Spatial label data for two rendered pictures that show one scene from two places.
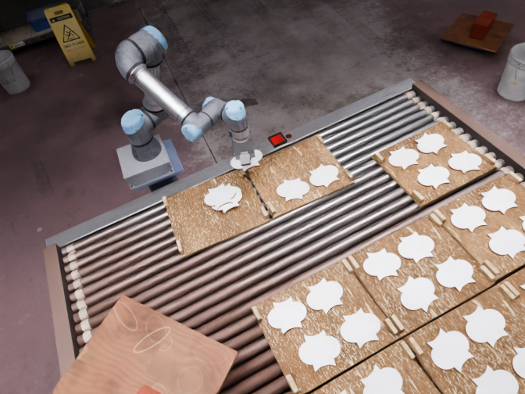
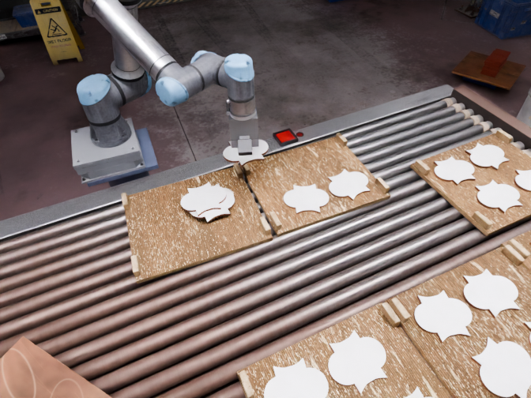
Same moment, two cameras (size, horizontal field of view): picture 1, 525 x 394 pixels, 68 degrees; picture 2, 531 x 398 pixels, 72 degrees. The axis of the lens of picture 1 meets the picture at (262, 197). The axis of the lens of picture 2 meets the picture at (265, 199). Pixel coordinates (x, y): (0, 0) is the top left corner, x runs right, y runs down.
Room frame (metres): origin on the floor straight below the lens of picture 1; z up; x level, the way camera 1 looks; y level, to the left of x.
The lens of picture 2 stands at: (0.29, 0.08, 1.83)
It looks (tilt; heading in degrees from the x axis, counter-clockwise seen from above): 47 degrees down; 354
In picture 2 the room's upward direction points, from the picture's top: 2 degrees counter-clockwise
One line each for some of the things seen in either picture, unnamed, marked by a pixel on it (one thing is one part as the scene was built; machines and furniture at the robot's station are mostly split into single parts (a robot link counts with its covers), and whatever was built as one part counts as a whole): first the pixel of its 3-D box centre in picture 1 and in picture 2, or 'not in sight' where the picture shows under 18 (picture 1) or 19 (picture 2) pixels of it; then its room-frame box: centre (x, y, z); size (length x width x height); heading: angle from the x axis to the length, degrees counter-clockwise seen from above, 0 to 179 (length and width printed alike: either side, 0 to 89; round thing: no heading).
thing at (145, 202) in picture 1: (248, 159); (246, 158); (1.39, 0.03, 0.89); 2.08 x 0.09 x 0.06; 107
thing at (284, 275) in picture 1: (316, 259); (340, 298); (0.75, -0.17, 0.90); 1.95 x 0.05 x 0.05; 107
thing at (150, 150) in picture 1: (144, 144); (107, 125); (1.53, 0.54, 1.01); 0.15 x 0.15 x 0.10
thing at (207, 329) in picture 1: (323, 268); (350, 314); (0.70, -0.18, 0.90); 1.95 x 0.05 x 0.05; 107
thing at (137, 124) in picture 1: (137, 126); (99, 97); (1.53, 0.53, 1.12); 0.13 x 0.12 x 0.14; 134
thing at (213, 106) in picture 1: (215, 111); (209, 70); (1.27, 0.12, 1.32); 0.11 x 0.11 x 0.08; 44
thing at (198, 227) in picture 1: (214, 209); (193, 217); (1.08, 0.23, 0.93); 0.41 x 0.35 x 0.02; 103
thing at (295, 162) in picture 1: (297, 174); (311, 180); (1.19, -0.18, 0.93); 0.41 x 0.35 x 0.02; 105
